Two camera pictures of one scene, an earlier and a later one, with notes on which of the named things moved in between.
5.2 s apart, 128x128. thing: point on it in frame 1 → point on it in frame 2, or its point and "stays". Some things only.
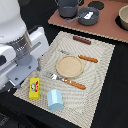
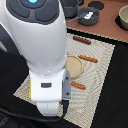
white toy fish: x=88 y=16 stays
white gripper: x=9 y=58 → x=47 y=92
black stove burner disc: x=96 y=4 stays
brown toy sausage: x=81 y=39 stays
